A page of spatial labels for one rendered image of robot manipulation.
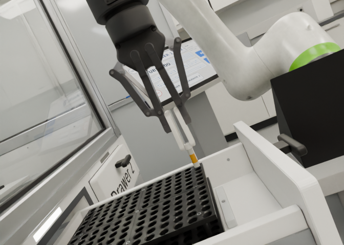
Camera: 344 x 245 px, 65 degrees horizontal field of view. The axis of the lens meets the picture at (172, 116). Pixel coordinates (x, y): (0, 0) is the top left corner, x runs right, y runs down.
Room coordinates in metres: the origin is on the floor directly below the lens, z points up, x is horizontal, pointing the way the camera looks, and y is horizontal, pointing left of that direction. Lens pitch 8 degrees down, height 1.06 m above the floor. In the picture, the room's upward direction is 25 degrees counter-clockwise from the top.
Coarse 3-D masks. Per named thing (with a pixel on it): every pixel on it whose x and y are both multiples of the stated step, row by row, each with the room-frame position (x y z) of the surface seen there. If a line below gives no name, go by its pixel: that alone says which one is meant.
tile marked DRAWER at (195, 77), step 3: (192, 75) 1.24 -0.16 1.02; (195, 75) 1.25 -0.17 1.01; (198, 75) 1.25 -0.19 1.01; (201, 75) 1.25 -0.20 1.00; (189, 78) 1.23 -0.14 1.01; (192, 78) 1.23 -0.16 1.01; (195, 78) 1.23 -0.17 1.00; (198, 78) 1.23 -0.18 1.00; (201, 78) 1.23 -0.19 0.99; (189, 81) 1.21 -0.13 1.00; (192, 81) 1.21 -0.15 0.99; (195, 81) 1.21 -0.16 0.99; (189, 84) 1.19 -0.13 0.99
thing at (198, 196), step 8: (200, 168) 0.44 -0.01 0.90; (200, 176) 0.40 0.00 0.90; (200, 184) 0.39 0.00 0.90; (200, 192) 0.35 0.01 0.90; (208, 192) 0.34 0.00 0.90; (200, 200) 0.34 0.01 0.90; (208, 200) 0.32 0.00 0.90; (200, 208) 0.31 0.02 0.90; (208, 208) 0.31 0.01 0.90; (200, 216) 0.29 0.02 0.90; (216, 216) 0.28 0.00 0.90
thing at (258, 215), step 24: (240, 144) 0.48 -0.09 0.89; (216, 168) 0.48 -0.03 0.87; (240, 168) 0.48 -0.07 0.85; (240, 192) 0.43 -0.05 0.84; (264, 192) 0.39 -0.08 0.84; (240, 216) 0.36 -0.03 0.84; (264, 216) 0.25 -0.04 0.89; (288, 216) 0.24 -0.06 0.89; (216, 240) 0.25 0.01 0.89; (240, 240) 0.24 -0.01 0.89; (264, 240) 0.24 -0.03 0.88; (288, 240) 0.24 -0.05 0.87; (312, 240) 0.24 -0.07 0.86
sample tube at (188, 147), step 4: (184, 144) 0.45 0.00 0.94; (188, 144) 0.45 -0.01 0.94; (188, 148) 0.45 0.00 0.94; (192, 148) 0.45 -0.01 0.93; (188, 152) 0.45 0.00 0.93; (192, 152) 0.45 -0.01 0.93; (192, 156) 0.45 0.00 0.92; (192, 160) 0.45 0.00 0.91; (196, 160) 0.45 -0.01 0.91; (196, 164) 0.45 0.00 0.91
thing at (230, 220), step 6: (222, 186) 0.45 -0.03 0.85; (216, 192) 0.44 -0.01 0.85; (222, 192) 0.43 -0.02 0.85; (222, 198) 0.41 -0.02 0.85; (222, 204) 0.39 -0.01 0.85; (228, 204) 0.39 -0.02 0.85; (222, 210) 0.38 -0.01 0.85; (228, 210) 0.37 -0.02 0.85; (228, 216) 0.35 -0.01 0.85; (228, 222) 0.35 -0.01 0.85; (234, 222) 0.34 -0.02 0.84; (228, 228) 0.35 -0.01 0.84
